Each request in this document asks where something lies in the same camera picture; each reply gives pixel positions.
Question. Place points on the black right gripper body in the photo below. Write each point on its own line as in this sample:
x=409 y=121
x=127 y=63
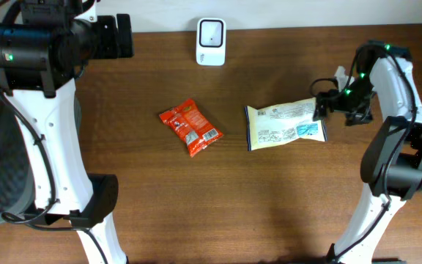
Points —
x=356 y=100

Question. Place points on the yellow chips bag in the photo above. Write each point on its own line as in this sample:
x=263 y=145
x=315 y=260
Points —
x=283 y=123

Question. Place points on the red snack packet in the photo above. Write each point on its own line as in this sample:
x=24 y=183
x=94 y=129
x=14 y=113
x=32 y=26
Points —
x=191 y=126

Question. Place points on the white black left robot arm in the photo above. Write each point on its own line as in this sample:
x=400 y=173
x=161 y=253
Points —
x=45 y=46

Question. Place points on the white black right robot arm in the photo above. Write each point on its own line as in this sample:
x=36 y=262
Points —
x=391 y=167

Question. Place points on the white barcode scanner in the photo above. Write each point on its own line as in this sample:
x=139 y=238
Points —
x=211 y=42

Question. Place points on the grey plastic lattice basket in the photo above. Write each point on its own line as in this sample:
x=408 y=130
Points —
x=2 y=165

